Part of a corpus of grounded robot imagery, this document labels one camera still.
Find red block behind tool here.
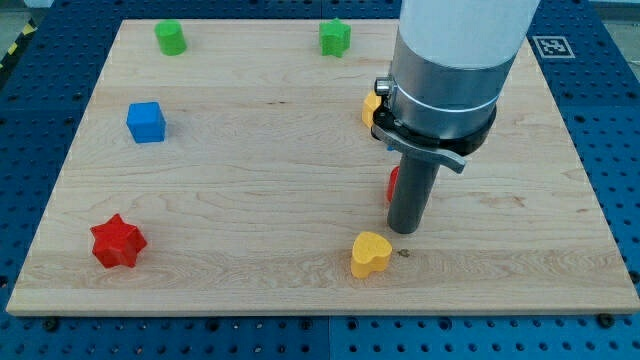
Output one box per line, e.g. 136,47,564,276
386,166,399,202

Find green cylinder block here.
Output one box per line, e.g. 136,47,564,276
154,19,187,56

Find green star block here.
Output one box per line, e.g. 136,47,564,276
319,18,351,58

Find yellow block behind arm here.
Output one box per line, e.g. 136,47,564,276
361,90,382,129

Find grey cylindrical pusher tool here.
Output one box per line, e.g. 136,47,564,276
387,155,439,234

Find wooden board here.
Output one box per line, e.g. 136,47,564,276
7,20,639,316

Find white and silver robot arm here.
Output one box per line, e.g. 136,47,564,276
371,0,539,174

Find blue cube block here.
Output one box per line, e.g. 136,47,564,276
126,102,166,143

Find yellow heart block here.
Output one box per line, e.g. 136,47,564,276
350,232,393,279

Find red star block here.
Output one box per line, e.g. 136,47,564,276
90,214,147,268

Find black and white fiducial tag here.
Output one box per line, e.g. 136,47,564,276
532,35,575,59

